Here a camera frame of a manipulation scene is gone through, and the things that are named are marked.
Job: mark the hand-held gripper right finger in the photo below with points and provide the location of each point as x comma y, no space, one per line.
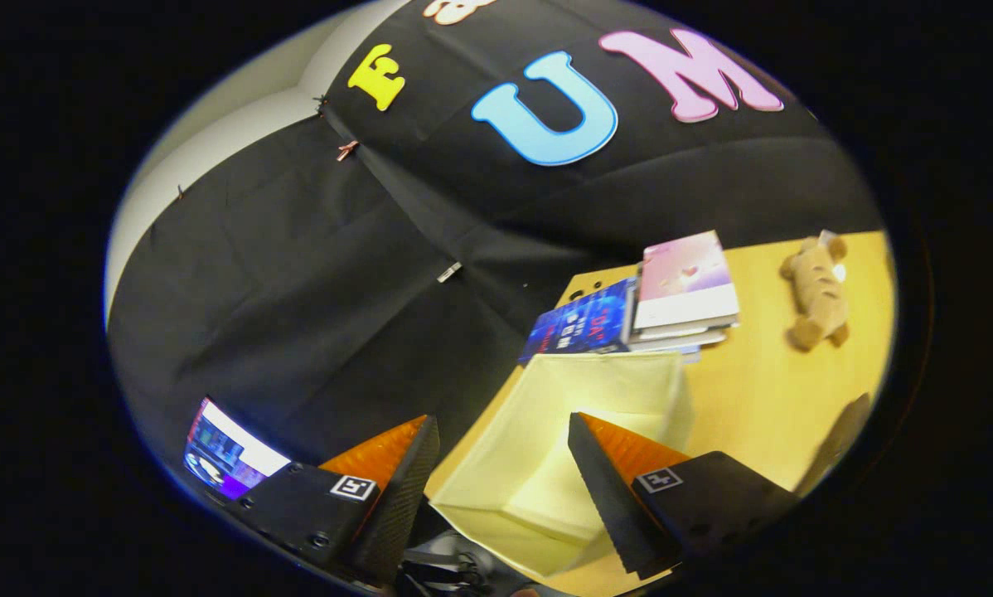
608,506

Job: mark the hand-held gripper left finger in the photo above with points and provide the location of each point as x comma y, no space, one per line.
397,506

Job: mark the pale green fabric storage box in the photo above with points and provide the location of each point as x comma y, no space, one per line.
530,448

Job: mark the brown bow shoe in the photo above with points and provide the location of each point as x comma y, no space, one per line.
836,439

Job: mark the lit computer monitor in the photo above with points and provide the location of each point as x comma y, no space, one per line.
231,456

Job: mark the white book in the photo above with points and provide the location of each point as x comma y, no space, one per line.
679,338

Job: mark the blue book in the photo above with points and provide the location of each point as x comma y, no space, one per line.
583,323

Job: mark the black backdrop cloth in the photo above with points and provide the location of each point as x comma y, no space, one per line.
297,290

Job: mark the white clip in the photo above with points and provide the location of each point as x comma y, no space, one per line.
449,272

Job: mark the pink book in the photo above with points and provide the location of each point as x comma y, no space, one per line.
683,278

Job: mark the tan bread plush toy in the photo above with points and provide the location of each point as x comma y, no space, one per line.
816,294

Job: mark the copper clip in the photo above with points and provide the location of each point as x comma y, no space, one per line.
347,151

